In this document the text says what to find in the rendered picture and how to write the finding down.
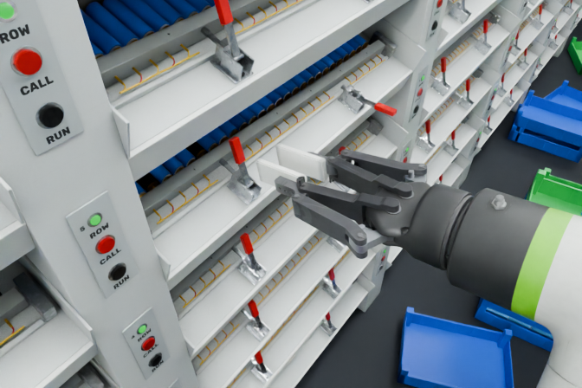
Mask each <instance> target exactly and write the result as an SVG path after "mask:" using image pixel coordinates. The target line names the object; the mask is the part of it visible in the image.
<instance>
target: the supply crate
mask: <svg viewBox="0 0 582 388"><path fill-rule="evenodd" d="M545 176H546V171H543V170H541V169H539V170H538V171H537V173H536V175H535V177H534V179H533V182H532V183H531V185H530V188H529V190H528V193H527V198H526V200H528V201H531V202H535V203H537V204H542V205H545V206H548V207H551V208H554V209H557V210H562V211H565V212H568V213H571V214H573V215H577V216H580V217H582V215H581V212H582V190H580V189H577V188H574V187H571V186H569V185H565V184H561V183H558V182H555V181H552V180H550V179H547V178H545Z"/></svg>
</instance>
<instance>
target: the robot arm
mask: <svg viewBox="0 0 582 388"><path fill-rule="evenodd" d="M275 148H276V152H277V157H278V161H279V165H276V164H273V163H271V162H268V161H266V160H264V159H261V158H259V159H258V160H257V161H256V166H257V170H258V174H259V178H260V181H262V182H264V183H266V184H270V185H273V186H274V187H275V188H276V190H277V191H278V192H279V193H281V194H283V195H286V196H288V197H291V198H292V204H293V208H294V216H295V217H297V218H299V219H300V220H301V221H303V222H305V223H307V224H309V225H311V226H313V227H315V228H316V229H317V230H320V231H321V232H323V233H325V234H327V235H329V236H330V237H332V238H334V239H335V240H337V241H339V242H341V243H343V244H345V245H346V246H347V247H348V248H349V249H350V250H351V251H352V252H353V253H354V255H355V256H356V257H357V258H359V259H365V258H366V257H367V256H368V249H371V248H373V247H375V246H377V245H379V244H381V243H382V244H384V245H386V246H395V247H400V248H402V249H404V250H405V251H407V252H408V253H409V254H410V255H411V256H412V257H413V258H415V259H417V260H419V261H421V262H425V263H427V264H429V265H431V266H433V267H435V268H439V269H441V270H446V269H447V276H448V279H449V283H450V284H451V285H453V286H455V287H457V288H460V289H462V290H464V291H467V292H469V293H471V294H474V295H476V296H478V297H480V298H483V299H484V300H486V301H490V302H492V303H494V304H495V305H498V306H500V307H503V308H506V309H507V310H509V311H511V312H514V313H516V314H518V315H521V316H523V317H525V318H527V319H530V320H532V321H535V322H537V323H539V324H541V325H542V326H544V327H546V328H547V329H548V330H549V331H550V333H551V334H552V336H553V348H552V351H551V353H550V356H549V359H548V361H547V363H546V367H545V369H544V371H543V373H542V375H541V378H540V381H539V383H538V384H537V387H536V388H582V217H580V216H577V215H573V214H571V213H568V212H565V211H562V210H557V209H554V208H551V207H548V206H545V205H542V204H537V203H535V202H531V201H528V200H526V199H522V198H519V197H515V196H511V195H508V194H506V193H503V192H499V191H495V190H491V189H489V188H485V189H483V190H481V191H479V192H478V193H477V194H476V195H475V196H474V195H473V194H472V193H470V192H467V191H463V190H460V189H457V188H454V187H451V186H448V185H446V184H434V185H432V186H430V185H429V184H427V165H426V164H420V163H404V162H399V161H396V160H392V159H388V158H381V157H378V156H374V155H371V154H366V153H363V152H356V151H353V150H348V149H344V150H342V151H341V152H340V155H339V156H337V157H336V156H329V157H326V156H323V155H320V154H318V153H315V152H304V151H301V150H298V149H295V148H293V147H290V146H287V145H283V144H280V143H279V144H277V145H276V146H275ZM352 160H353V161H354V164H352ZM285 167H286V168H285ZM289 169H290V170H289ZM301 173H302V174H301ZM303 174H304V175H303ZM327 174H328V177H329V182H330V183H332V182H333V181H334V180H335V181H337V182H339V183H340V184H343V185H344V186H346V187H348V188H350V189H352V190H354V191H356V192H358V193H360V194H359V195H355V194H352V193H348V192H344V191H338V190H335V189H331V188H327V187H325V186H321V185H317V184H311V183H308V182H307V177H306V175H307V176H309V177H311V178H316V179H318V180H320V181H323V182H325V181H326V180H327ZM331 179H332V181H331ZM353 220H354V221H355V222H356V223H355V222H354V221H353ZM367 228H369V229H372V230H368V229H367Z"/></svg>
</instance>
